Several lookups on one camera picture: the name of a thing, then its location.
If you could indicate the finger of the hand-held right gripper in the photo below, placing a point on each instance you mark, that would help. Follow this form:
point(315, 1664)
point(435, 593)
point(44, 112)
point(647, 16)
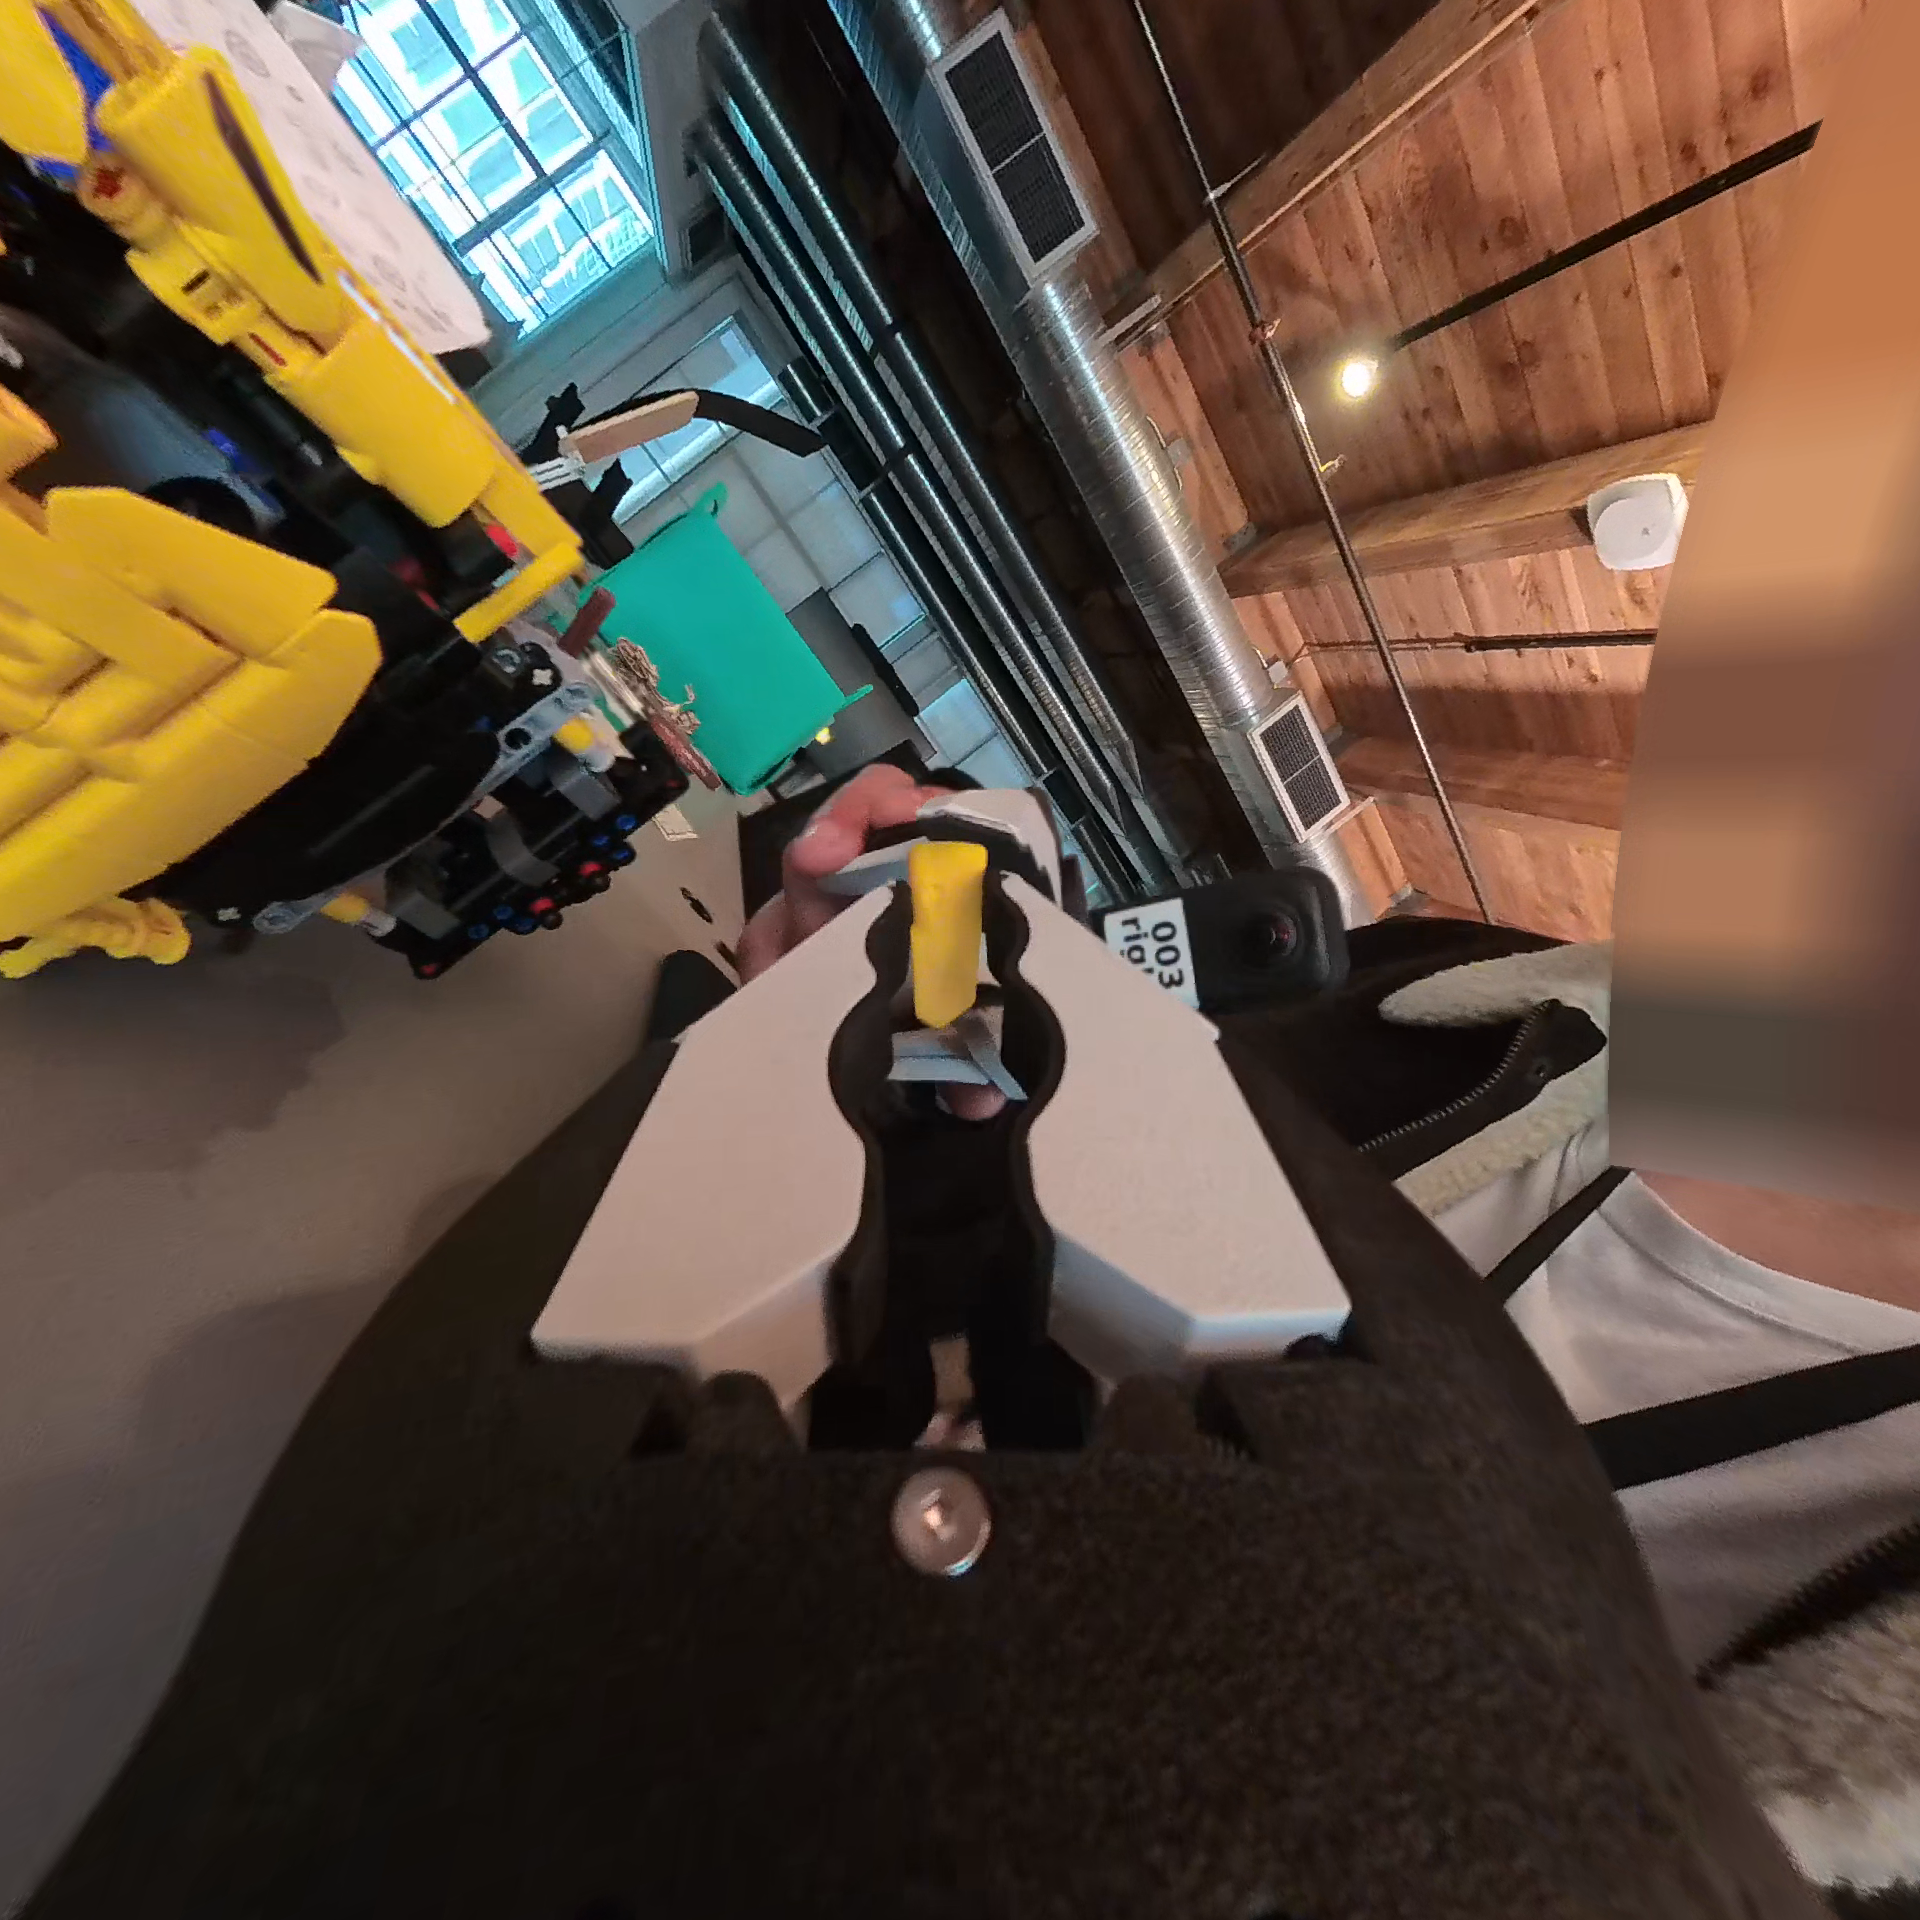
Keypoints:
point(1019, 840)
point(937, 1060)

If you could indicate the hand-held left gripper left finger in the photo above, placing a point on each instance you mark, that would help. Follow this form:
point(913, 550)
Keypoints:
point(721, 1184)

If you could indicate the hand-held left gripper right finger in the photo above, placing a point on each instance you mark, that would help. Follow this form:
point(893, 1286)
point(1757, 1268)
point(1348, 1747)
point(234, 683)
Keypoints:
point(1184, 1184)

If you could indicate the yellow wedge brick piece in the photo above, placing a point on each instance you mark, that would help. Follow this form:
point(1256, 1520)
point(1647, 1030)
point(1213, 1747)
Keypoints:
point(949, 930)

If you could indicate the yellow toy brick car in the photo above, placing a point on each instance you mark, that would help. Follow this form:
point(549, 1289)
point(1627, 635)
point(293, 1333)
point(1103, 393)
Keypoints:
point(225, 674)

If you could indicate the person's right hand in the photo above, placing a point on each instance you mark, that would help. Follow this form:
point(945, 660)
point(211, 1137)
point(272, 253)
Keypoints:
point(849, 826)

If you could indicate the person's fleece jacket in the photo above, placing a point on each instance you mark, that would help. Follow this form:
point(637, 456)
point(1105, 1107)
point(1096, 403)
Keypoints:
point(1499, 989)

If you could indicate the green plastic bin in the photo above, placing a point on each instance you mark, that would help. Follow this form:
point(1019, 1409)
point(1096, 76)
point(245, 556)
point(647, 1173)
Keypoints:
point(705, 645)

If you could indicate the person's white shirt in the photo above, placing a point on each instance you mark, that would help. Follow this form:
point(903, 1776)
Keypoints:
point(1723, 1289)

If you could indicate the white ceiling speaker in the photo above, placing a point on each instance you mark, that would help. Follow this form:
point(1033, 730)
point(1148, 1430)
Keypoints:
point(1634, 521)

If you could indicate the lit ceiling spotlight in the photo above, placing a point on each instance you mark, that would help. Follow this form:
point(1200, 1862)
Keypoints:
point(1359, 376)

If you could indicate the white duct vent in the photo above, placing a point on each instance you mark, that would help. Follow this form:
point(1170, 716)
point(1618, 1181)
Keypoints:
point(1012, 141)
point(1301, 764)

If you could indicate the silver air duct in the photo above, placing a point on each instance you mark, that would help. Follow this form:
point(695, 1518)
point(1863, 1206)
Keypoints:
point(1141, 480)

